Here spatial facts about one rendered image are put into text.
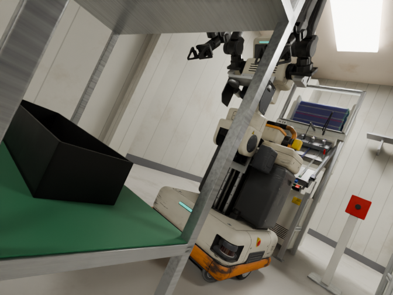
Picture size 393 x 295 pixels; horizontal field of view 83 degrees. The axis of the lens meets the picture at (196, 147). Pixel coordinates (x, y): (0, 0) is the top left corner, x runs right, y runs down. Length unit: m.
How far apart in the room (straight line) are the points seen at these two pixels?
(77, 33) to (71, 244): 2.72
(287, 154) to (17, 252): 1.31
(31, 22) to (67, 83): 2.68
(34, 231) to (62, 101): 2.60
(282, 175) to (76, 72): 2.42
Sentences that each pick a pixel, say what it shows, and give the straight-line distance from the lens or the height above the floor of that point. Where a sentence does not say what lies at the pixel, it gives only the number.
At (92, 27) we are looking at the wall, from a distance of 3.05.
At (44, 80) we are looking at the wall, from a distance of 2.89.
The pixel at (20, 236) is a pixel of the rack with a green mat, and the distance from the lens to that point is 0.39.
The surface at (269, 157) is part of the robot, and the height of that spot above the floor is 0.70.
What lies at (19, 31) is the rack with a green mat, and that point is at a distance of 0.28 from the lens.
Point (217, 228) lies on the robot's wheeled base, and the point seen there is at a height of 0.25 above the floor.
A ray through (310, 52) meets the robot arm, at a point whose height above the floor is 1.20.
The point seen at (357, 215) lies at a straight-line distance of 2.32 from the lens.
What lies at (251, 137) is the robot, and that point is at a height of 0.75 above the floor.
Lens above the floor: 0.55
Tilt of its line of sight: 1 degrees up
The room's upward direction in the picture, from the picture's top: 25 degrees clockwise
